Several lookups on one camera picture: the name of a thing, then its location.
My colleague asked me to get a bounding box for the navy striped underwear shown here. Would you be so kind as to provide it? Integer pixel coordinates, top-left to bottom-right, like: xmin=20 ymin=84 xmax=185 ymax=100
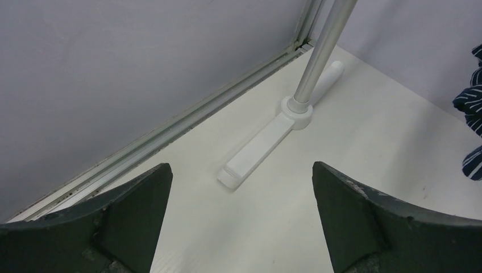
xmin=452 ymin=44 xmax=481 ymax=181

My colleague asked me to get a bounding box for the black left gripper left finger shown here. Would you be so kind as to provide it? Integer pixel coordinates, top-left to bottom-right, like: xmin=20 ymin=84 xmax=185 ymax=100
xmin=1 ymin=163 xmax=173 ymax=272

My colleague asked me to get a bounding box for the aluminium frame rail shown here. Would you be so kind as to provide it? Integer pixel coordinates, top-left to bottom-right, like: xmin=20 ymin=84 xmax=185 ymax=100
xmin=9 ymin=1 xmax=324 ymax=222

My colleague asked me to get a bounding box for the silver clothes rack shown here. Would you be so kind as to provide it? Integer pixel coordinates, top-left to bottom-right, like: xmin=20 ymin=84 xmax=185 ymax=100
xmin=217 ymin=0 xmax=356 ymax=189

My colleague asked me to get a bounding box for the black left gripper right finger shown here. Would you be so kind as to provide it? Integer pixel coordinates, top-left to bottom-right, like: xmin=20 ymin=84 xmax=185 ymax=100
xmin=312 ymin=162 xmax=481 ymax=272

